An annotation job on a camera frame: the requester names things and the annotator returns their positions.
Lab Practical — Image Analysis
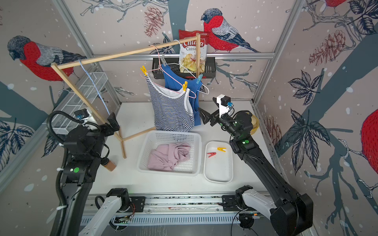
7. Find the pink tank top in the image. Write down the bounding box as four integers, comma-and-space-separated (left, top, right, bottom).
147, 143, 192, 172

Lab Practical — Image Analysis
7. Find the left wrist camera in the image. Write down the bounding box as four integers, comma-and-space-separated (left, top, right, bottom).
74, 108, 92, 124

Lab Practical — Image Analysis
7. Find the teal clothespin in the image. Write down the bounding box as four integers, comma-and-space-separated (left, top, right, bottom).
196, 74, 203, 84

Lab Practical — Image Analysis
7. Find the wooden clothes rack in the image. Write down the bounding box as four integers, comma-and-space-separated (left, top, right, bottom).
51, 33, 208, 159

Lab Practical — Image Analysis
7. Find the pink wire hanger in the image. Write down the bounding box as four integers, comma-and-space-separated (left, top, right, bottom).
145, 44, 197, 99

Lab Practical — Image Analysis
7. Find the blue white striped tank top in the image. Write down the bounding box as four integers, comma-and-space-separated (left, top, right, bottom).
145, 76, 195, 132

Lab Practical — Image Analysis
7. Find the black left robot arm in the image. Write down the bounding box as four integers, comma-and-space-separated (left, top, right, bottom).
46, 111, 120, 236

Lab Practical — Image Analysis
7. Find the white perforated plastic basket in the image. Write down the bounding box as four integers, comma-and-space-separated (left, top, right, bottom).
137, 131, 202, 177

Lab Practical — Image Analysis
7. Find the yellow clothespin striped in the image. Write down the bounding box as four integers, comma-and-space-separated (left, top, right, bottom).
183, 81, 188, 91
140, 66, 148, 76

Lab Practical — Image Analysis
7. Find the red clothespin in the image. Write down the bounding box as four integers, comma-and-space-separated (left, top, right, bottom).
207, 152, 217, 158

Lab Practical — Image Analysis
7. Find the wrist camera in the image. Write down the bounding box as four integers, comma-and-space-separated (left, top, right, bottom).
216, 94, 233, 118
74, 108, 92, 124

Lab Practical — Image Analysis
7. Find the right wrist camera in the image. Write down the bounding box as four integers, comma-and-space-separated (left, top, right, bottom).
216, 94, 233, 118

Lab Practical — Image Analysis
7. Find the yellow bowl with buns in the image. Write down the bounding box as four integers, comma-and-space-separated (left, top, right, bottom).
250, 115, 260, 135

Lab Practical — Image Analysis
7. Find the black wall basket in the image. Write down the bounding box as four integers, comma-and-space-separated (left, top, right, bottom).
152, 56, 217, 80

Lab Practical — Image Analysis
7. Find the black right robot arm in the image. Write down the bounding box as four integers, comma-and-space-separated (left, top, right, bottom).
199, 109, 314, 236

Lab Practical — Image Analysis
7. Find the grey clothespin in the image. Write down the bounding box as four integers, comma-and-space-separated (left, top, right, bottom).
160, 54, 167, 66

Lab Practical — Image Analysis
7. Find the white wire hanger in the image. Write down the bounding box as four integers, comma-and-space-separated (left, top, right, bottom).
159, 39, 210, 95

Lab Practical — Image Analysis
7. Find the cassava chips bag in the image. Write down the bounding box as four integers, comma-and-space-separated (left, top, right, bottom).
179, 29, 209, 73

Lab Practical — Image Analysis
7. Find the white plastic tray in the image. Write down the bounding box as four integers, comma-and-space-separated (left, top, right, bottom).
204, 141, 233, 184

